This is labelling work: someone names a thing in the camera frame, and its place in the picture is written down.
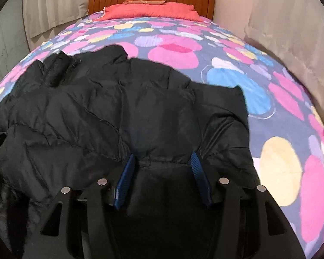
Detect black puffer jacket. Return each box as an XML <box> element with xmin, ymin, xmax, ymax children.
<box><xmin>0</xmin><ymin>44</ymin><xmax>261</xmax><ymax>259</ymax></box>

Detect dotted colourful bedspread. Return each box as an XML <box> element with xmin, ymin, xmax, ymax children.
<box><xmin>0</xmin><ymin>15</ymin><xmax>324</xmax><ymax>259</ymax></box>

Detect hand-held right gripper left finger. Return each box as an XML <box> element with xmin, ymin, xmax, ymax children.
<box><xmin>22</xmin><ymin>153</ymin><xmax>137</xmax><ymax>259</ymax></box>

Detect cream window curtain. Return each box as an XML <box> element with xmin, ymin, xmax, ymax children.
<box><xmin>23</xmin><ymin>0</ymin><xmax>94</xmax><ymax>39</ymax></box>
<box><xmin>244</xmin><ymin>0</ymin><xmax>324</xmax><ymax>108</ymax></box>

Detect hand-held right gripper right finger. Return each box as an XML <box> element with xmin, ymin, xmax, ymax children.
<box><xmin>190</xmin><ymin>151</ymin><xmax>305</xmax><ymax>259</ymax></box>

